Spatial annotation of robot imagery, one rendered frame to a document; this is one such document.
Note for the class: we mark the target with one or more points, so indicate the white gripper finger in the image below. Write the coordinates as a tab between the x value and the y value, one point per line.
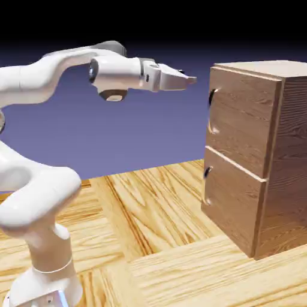
190	79

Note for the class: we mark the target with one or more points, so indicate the short wooden cabinet door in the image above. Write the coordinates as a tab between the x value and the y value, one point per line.
232	201

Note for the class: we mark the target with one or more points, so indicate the tall wooden cabinet door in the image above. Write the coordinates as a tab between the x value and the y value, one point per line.
242	120

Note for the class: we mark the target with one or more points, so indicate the light wood cabinet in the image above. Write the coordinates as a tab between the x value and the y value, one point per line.
287	156

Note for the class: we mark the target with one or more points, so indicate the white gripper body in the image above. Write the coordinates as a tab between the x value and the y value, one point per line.
170	80

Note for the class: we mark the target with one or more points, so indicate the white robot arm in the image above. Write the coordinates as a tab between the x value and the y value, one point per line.
48	72

